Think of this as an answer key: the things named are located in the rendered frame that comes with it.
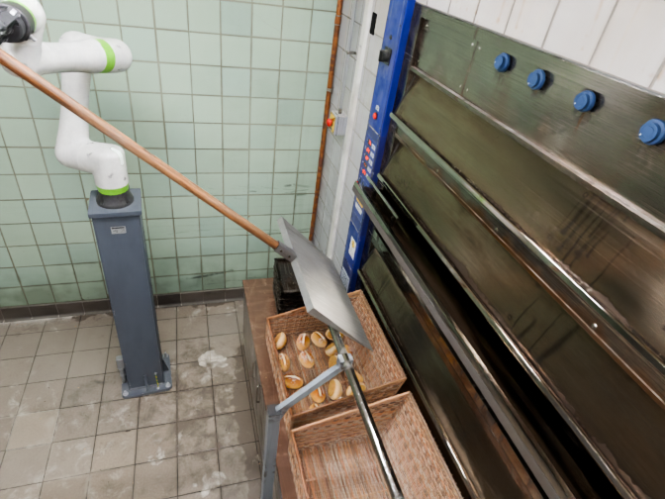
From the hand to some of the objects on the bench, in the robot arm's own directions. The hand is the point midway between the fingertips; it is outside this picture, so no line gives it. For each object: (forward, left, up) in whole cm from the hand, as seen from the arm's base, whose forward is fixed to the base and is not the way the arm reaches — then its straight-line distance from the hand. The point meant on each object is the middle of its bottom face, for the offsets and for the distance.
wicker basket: (+9, +97, -138) cm, 169 cm away
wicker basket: (+69, +92, -138) cm, 179 cm away
